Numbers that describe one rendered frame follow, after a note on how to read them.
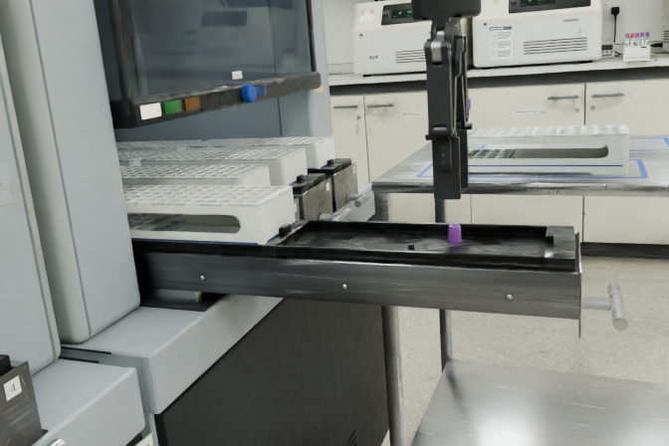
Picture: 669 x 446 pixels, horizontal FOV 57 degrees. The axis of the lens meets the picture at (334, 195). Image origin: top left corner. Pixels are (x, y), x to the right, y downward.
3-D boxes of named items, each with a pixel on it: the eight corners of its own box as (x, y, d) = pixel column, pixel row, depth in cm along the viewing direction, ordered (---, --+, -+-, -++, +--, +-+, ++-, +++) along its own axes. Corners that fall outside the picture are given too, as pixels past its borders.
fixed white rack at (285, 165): (142, 192, 116) (137, 160, 114) (173, 181, 125) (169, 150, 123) (287, 194, 105) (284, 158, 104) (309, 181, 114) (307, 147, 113)
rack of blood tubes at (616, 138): (433, 173, 104) (432, 137, 102) (446, 162, 113) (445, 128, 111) (628, 174, 92) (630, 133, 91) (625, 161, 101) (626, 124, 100)
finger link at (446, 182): (459, 136, 68) (458, 137, 67) (461, 198, 69) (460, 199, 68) (432, 136, 69) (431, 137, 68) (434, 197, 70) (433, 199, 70)
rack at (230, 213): (70, 245, 84) (62, 201, 83) (117, 225, 93) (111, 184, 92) (265, 255, 74) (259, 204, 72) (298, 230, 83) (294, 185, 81)
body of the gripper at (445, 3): (419, -12, 72) (422, 69, 74) (401, -18, 64) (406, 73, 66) (485, -20, 69) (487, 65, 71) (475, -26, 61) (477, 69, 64)
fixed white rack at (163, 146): (71, 176, 140) (66, 149, 139) (101, 167, 150) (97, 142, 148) (181, 175, 130) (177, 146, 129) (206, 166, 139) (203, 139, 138)
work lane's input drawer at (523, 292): (48, 296, 85) (35, 233, 83) (114, 262, 98) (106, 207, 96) (629, 345, 59) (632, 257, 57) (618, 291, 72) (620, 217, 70)
